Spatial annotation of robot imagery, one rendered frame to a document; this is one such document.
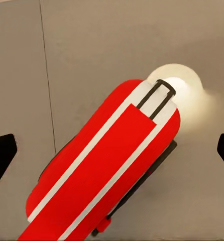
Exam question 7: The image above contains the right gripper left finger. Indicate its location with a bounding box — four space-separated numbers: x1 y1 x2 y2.
0 134 17 179

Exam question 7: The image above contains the radio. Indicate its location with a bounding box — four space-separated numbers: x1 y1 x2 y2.
19 79 180 241

